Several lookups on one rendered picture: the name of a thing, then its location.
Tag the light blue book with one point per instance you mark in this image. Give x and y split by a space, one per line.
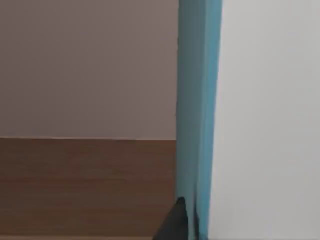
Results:
197 100

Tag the brown wooden board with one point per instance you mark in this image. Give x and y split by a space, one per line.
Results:
87 187

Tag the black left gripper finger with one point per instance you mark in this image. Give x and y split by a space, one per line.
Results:
176 222

